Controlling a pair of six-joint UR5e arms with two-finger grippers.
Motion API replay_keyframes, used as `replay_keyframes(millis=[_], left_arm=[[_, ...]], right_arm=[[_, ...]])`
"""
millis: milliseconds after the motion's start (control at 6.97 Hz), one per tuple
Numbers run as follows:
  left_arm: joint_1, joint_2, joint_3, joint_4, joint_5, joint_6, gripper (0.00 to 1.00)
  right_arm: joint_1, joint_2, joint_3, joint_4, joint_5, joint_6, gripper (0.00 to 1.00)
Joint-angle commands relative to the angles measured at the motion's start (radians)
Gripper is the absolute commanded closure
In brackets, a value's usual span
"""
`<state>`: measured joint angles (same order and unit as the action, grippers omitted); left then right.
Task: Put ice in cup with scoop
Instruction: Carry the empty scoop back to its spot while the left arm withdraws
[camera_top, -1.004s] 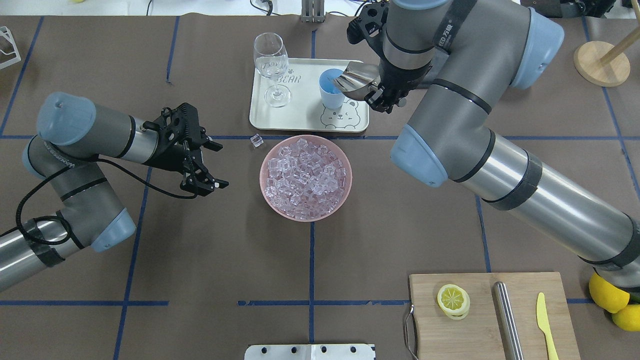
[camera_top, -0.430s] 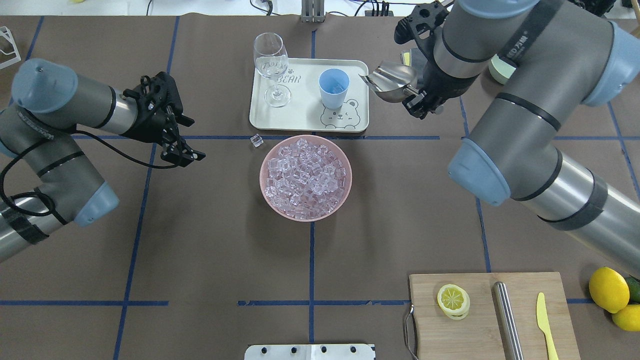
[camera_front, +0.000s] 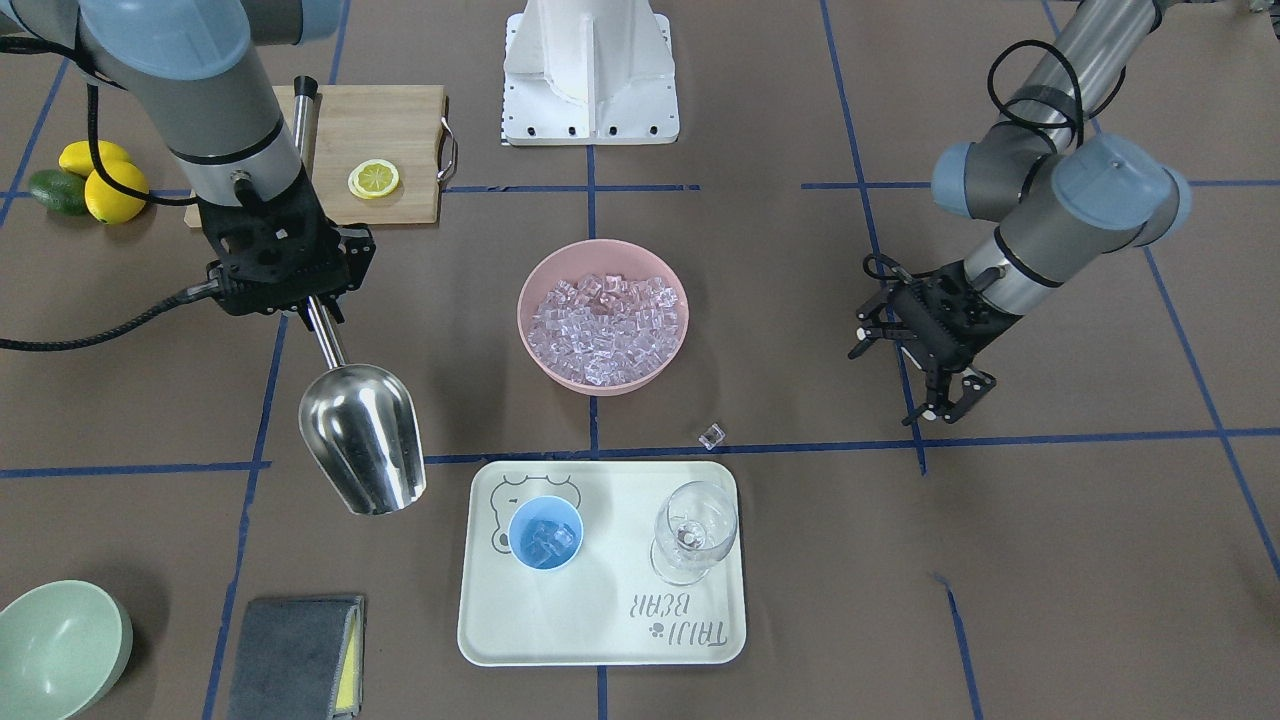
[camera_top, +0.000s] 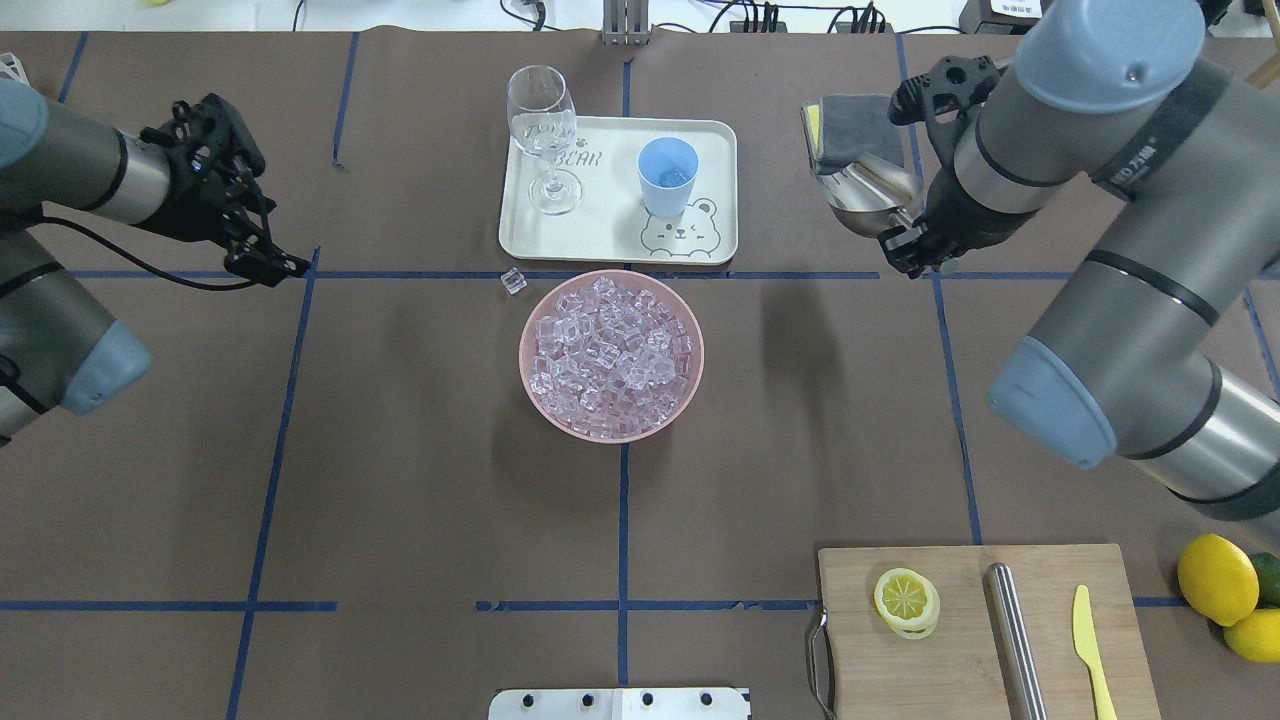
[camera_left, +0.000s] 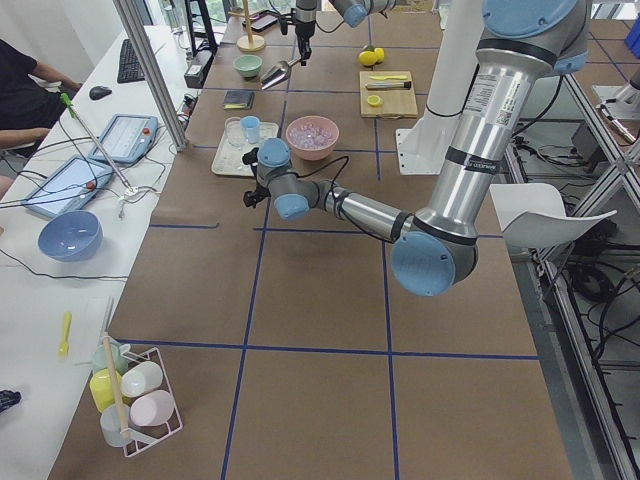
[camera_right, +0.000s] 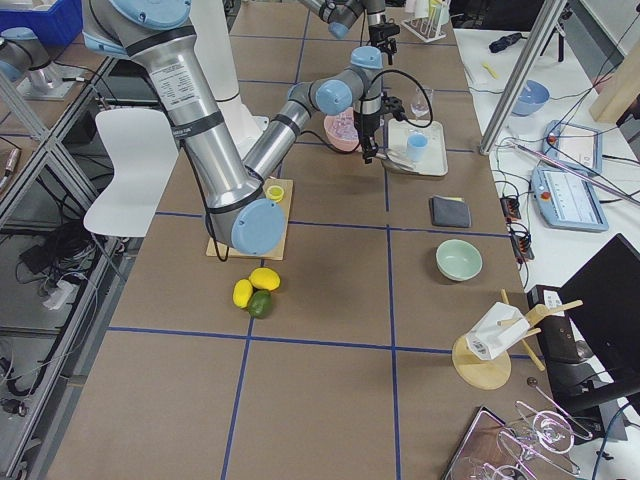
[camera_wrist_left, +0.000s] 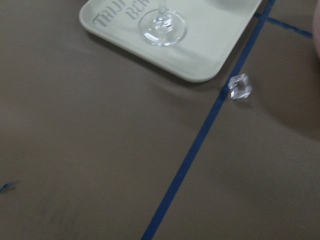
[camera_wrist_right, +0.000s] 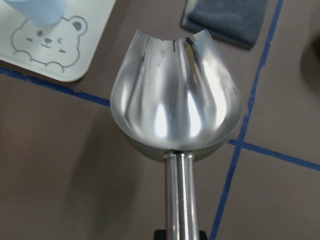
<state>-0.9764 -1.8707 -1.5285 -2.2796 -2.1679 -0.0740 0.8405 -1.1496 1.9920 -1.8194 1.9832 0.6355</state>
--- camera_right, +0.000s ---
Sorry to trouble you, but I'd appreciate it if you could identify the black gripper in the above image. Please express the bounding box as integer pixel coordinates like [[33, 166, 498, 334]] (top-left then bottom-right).
[[355, 92, 404, 164], [368, 14, 400, 64]]

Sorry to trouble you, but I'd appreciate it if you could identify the steel ice scoop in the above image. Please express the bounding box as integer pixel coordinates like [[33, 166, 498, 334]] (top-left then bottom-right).
[[376, 150, 416, 172]]

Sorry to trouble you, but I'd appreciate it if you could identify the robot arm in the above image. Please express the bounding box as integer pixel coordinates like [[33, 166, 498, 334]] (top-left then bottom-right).
[[82, 1, 400, 256], [300, 0, 400, 65]]

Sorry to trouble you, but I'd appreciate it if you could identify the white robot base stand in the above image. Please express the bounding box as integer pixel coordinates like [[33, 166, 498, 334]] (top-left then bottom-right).
[[190, 0, 269, 157]]

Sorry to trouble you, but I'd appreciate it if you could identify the pile of clear ice cubes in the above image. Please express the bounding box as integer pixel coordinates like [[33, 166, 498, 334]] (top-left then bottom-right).
[[324, 108, 358, 143]]

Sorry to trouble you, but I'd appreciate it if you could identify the light blue cup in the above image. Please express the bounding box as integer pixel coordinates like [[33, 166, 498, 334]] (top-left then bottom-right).
[[405, 132, 428, 163]]

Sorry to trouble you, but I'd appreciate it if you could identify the wooden cup rack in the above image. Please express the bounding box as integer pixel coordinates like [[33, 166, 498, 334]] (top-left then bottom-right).
[[452, 289, 583, 390]]

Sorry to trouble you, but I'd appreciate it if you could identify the pink bowl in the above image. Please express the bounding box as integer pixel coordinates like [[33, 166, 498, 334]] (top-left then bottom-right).
[[323, 108, 361, 152]]

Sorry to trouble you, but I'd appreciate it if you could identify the white rack with tubes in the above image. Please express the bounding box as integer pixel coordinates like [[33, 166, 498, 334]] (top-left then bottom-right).
[[401, 0, 451, 43]]

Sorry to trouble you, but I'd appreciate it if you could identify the white bear tray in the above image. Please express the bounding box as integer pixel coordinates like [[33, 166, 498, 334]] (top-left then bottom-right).
[[387, 119, 448, 176]]

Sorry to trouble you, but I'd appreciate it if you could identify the clear wine glass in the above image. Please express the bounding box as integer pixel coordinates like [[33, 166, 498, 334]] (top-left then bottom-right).
[[410, 86, 434, 131]]

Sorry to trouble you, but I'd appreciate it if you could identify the grey yellow cloth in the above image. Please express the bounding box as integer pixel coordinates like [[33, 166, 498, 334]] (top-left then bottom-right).
[[429, 196, 472, 228]]

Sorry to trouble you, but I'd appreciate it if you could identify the bamboo cutting board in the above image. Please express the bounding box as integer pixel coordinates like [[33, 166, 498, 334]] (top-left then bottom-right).
[[205, 178, 293, 260]]

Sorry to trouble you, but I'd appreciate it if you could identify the lemon slice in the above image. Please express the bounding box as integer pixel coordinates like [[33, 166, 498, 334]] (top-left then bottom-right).
[[265, 184, 286, 203]]

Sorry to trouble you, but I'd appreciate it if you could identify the green bowl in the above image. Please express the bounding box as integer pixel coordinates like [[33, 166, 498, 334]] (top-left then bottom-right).
[[435, 239, 483, 282]]

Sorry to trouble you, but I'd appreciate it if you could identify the blue bowl on side table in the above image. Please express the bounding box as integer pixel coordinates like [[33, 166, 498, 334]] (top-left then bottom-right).
[[512, 80, 550, 117]]

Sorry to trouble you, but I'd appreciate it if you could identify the yellow lemon upper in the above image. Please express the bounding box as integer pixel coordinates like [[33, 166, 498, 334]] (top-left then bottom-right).
[[248, 267, 281, 291]]

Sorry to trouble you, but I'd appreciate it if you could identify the yellow lemon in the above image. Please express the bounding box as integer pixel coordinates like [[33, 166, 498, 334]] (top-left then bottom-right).
[[248, 267, 281, 291], [232, 278, 254, 309]]

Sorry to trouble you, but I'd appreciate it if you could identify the green lime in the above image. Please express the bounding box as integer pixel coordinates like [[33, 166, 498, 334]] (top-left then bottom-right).
[[247, 290, 273, 319]]

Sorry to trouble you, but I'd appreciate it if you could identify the yellow lemon lower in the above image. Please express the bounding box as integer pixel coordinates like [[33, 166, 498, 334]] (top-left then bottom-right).
[[232, 278, 254, 309]]

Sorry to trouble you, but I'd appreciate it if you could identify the teach pendant near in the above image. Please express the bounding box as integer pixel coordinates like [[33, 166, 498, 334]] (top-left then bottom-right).
[[531, 166, 609, 232]]

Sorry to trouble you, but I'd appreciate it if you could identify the teach pendant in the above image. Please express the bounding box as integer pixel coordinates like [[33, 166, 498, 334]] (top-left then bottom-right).
[[531, 166, 609, 232], [542, 120, 603, 175]]

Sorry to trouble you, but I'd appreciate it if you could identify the teach pendant far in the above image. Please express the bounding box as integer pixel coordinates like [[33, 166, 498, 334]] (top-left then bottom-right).
[[542, 120, 603, 175]]

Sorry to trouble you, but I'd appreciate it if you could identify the white carton on rack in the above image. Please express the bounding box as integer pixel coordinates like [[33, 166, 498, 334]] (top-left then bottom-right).
[[464, 302, 530, 361]]

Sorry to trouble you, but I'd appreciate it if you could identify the white chair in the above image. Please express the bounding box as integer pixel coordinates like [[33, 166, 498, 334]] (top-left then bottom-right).
[[83, 108, 178, 237]]

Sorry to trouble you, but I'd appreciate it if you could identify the black monitor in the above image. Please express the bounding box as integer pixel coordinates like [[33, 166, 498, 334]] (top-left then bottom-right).
[[559, 233, 639, 395]]

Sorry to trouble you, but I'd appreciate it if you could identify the glass rack tray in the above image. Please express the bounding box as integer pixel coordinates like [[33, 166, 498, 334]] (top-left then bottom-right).
[[441, 401, 593, 479]]

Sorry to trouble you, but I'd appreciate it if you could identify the blue storage crate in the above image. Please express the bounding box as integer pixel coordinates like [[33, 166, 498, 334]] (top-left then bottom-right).
[[1, 1, 83, 46]]

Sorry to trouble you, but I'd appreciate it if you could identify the aluminium frame post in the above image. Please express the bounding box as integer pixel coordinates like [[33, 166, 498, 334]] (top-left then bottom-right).
[[479, 0, 566, 155]]

